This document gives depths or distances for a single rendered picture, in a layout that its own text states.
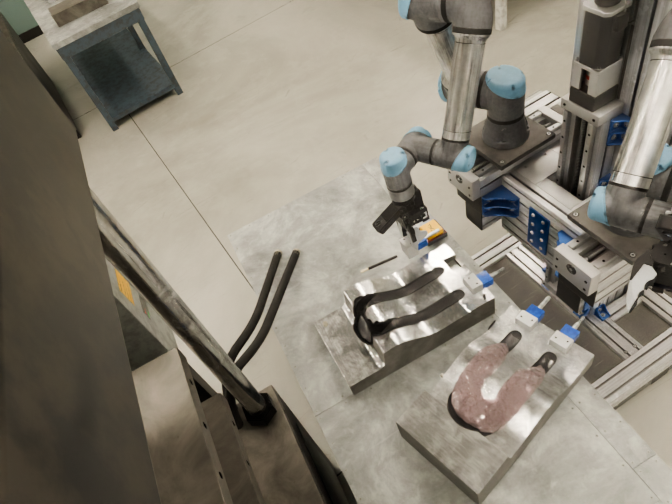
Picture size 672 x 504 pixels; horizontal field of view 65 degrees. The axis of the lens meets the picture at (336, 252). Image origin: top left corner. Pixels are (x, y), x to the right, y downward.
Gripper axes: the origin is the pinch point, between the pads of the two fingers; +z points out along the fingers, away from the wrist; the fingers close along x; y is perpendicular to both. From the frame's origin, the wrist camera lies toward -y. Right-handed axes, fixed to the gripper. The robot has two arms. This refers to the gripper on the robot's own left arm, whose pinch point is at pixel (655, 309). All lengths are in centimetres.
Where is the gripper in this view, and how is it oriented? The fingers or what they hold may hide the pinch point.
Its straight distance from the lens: 96.9
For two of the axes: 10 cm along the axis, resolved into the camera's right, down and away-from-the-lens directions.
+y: 3.4, 6.5, 6.8
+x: -7.6, -2.3, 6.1
